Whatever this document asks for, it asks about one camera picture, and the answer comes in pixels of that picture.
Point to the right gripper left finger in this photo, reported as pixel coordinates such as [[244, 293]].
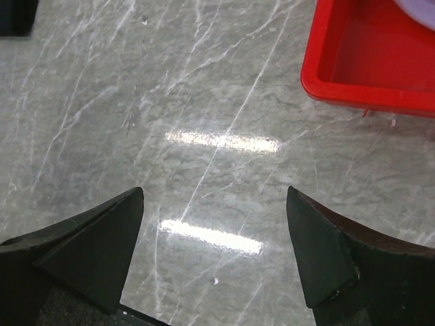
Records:
[[88, 254]]

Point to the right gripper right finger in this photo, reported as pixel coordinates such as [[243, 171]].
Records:
[[336, 256]]

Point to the black t shirt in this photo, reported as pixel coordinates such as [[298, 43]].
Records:
[[17, 17]]

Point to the red plastic bin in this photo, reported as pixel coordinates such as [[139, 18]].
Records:
[[369, 55]]

